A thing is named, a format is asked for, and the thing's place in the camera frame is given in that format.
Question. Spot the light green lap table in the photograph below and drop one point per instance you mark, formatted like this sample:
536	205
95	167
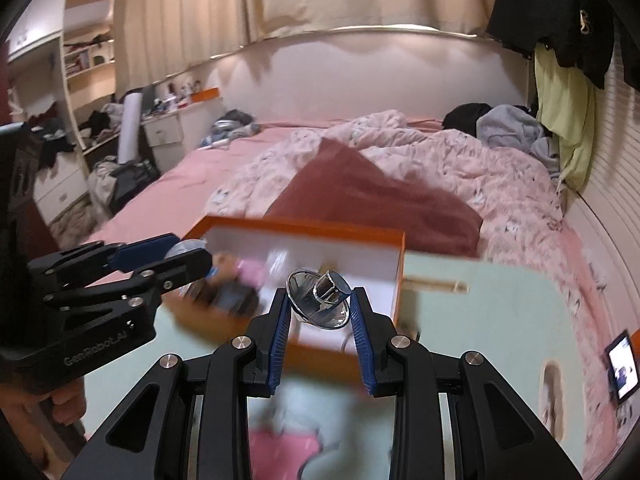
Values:
450	160

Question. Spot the grey hoodie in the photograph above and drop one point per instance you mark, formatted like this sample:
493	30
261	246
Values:
510	125

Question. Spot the white paper roll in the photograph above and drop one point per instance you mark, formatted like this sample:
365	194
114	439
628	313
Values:
130	130

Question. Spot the crumpled white cloth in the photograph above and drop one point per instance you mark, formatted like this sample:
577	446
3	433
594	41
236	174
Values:
100	180

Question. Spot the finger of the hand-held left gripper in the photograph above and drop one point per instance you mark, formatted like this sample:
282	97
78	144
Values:
145	250
180	265

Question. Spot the orange cardboard box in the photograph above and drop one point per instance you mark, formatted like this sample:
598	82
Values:
325	255

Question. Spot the maroon pillow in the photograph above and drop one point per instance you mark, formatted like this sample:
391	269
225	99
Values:
375	195

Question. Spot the grey and blue clothes pile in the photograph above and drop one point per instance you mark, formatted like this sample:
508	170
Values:
230	125

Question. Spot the smartphone with lit screen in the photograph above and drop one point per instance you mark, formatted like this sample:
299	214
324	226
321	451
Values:
622	367

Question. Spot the person's left hand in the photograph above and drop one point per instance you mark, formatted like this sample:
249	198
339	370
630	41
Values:
65	405

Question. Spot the yellow-green garment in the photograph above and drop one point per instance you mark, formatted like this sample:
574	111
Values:
565	110

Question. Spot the white drawer cabinet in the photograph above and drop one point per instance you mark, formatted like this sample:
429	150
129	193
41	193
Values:
162	132

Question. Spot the row of small bottles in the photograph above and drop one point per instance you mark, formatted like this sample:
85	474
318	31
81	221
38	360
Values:
172	97

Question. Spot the black garment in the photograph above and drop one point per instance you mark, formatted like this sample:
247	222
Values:
465	115

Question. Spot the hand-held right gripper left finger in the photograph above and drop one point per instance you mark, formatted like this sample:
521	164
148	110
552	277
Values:
280	330

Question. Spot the black bag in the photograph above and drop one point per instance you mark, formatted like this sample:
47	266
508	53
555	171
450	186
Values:
132	180

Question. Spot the black hanging jacket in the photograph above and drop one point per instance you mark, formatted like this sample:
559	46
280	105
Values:
550	5

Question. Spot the dark clothes heap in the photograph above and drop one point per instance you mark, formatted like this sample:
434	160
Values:
55	142

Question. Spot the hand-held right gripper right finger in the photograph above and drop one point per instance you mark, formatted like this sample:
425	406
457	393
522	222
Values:
362	335

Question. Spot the small orange box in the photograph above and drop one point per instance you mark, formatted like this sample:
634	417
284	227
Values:
205	95

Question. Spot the white shelving unit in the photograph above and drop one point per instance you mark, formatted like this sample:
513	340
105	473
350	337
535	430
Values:
72	110

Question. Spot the silver chrome cap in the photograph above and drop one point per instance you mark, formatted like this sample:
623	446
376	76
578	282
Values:
312	310

